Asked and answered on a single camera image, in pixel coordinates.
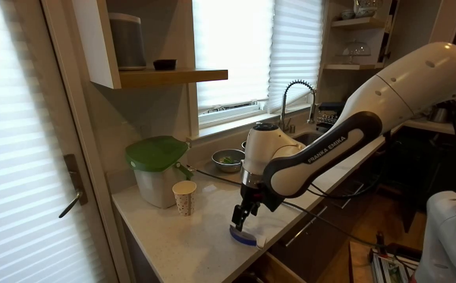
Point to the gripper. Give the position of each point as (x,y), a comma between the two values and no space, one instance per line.
(250,194)

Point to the white and blue object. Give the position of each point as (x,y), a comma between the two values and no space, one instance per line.
(247,237)

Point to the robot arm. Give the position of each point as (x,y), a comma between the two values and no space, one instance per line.
(405,82)

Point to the open wooden drawer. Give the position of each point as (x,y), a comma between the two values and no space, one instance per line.
(275,271)

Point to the metal bowl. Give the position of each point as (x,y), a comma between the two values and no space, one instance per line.
(228,162)

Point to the green vegetable scraps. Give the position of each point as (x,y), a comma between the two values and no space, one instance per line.
(227,160)

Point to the spotted paper cup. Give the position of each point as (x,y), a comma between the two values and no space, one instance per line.
(185,199)

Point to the white bin with green lid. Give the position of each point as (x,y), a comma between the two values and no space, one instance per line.
(155,173)

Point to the sink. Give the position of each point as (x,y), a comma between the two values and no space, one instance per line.
(308,137)

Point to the spring neck tap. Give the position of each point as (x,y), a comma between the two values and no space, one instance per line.
(287,102)

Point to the black toaster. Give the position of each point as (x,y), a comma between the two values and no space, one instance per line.
(329,114)

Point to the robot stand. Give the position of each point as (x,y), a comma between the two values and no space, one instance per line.
(393,267)

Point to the window with pleated blinds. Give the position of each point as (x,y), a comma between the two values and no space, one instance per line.
(251,51)

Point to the small black bowl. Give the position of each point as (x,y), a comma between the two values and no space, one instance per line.
(165,64)

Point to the glass cake dome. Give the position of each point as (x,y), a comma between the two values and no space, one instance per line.
(355,50)

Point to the grey cylindrical speaker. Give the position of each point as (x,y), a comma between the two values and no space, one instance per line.
(127,41)

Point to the metal pot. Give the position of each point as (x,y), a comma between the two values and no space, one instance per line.
(438,114)

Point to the small white bowl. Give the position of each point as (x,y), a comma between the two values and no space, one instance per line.
(348,15)

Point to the door with pleated blind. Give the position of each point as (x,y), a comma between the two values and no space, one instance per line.
(23,157)

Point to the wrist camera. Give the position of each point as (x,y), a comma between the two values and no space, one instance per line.
(274,201)

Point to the wooden wall shelf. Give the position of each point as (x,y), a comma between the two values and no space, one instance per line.
(165,76)

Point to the open wall shelf unit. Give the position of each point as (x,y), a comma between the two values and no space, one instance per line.
(355,23)

